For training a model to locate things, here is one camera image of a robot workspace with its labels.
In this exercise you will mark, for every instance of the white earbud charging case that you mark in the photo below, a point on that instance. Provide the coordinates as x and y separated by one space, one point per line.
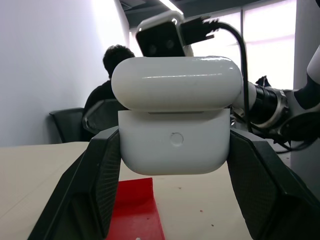
175 125

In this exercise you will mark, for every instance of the person with black hair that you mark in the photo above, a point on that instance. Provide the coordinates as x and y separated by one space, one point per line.
117 58

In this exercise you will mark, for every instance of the black office chair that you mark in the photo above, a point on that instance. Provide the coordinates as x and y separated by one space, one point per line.
67 125

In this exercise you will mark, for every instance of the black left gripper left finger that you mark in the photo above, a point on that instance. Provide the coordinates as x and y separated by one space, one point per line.
82 190

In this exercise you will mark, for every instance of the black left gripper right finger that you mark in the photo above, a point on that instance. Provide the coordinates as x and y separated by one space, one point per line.
270 190

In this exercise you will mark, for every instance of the red plastic bin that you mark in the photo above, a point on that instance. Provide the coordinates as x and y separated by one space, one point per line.
135 212

